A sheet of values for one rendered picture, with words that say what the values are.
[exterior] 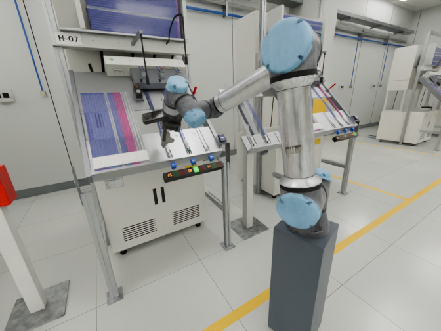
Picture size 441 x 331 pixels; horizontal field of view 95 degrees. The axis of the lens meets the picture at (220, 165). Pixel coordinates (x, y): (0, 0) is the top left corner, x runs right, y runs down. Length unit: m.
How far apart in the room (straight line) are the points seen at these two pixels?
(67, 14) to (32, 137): 1.69
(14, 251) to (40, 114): 1.89
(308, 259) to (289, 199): 0.30
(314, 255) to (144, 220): 1.10
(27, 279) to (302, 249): 1.28
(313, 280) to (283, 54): 0.72
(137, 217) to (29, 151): 1.86
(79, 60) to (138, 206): 0.98
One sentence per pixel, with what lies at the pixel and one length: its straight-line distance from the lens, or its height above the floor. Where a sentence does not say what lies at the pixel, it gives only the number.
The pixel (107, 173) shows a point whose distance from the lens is 1.04.
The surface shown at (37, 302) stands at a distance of 1.56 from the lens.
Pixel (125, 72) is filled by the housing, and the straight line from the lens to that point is 1.50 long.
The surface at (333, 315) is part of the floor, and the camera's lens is 1.34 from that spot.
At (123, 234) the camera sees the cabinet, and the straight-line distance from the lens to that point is 1.56.
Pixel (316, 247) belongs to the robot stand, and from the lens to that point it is 0.78.
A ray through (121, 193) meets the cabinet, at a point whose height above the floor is 0.47.
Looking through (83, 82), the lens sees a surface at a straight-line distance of 1.46.
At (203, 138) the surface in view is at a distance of 1.22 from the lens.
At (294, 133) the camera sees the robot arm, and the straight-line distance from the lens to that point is 0.56.
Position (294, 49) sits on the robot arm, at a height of 1.12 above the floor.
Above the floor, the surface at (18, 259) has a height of 0.34.
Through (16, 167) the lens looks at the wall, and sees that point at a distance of 3.16.
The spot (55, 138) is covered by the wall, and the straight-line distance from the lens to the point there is 3.02.
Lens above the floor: 1.03
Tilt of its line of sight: 19 degrees down
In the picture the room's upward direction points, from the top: 2 degrees counter-clockwise
